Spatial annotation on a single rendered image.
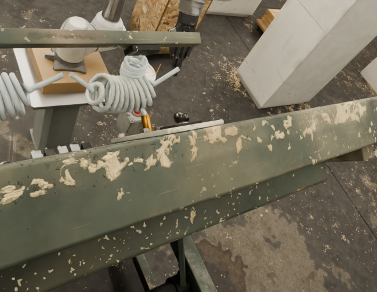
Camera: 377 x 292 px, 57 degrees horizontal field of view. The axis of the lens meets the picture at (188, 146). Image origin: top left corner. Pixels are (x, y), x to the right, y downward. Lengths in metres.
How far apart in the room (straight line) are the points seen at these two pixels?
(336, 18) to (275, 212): 1.77
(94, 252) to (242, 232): 2.40
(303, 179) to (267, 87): 2.91
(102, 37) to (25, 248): 0.29
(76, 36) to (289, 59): 3.24
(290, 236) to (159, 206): 2.86
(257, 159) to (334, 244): 3.08
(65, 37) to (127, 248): 0.37
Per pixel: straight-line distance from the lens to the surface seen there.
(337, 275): 3.47
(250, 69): 4.00
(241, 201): 0.82
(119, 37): 0.53
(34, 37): 0.49
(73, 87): 2.08
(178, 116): 1.06
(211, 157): 0.49
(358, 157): 1.02
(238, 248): 2.90
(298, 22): 3.63
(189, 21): 1.34
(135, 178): 0.42
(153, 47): 0.56
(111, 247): 0.65
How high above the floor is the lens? 2.29
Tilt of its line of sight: 47 degrees down
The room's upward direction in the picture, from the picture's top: 37 degrees clockwise
